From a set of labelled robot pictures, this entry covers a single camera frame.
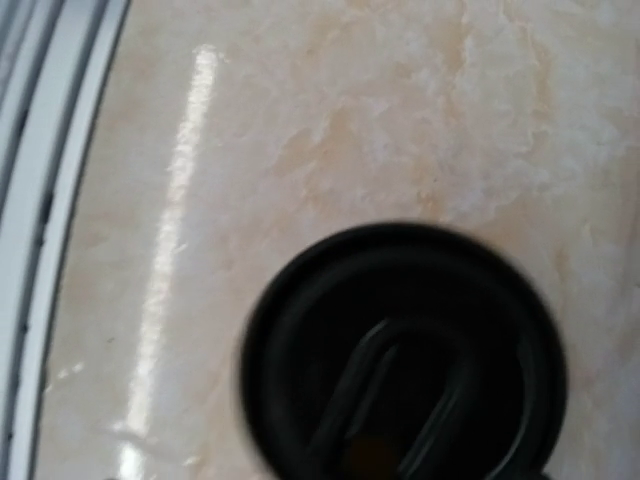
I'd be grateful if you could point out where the black coffee cup lid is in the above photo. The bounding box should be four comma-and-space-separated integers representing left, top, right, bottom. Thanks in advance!
238, 222, 568, 479

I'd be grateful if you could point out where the front aluminium frame rail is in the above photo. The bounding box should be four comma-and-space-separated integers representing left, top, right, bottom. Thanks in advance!
1, 1, 129, 479

